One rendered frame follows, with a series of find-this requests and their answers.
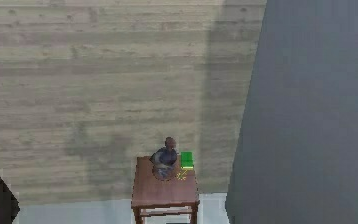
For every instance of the brown wooden stand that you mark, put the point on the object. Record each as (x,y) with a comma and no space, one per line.
(160,191)

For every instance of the green book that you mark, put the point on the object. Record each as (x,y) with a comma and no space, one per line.
(186,160)

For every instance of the yellow pencil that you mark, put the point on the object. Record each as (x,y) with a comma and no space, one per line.
(181,175)

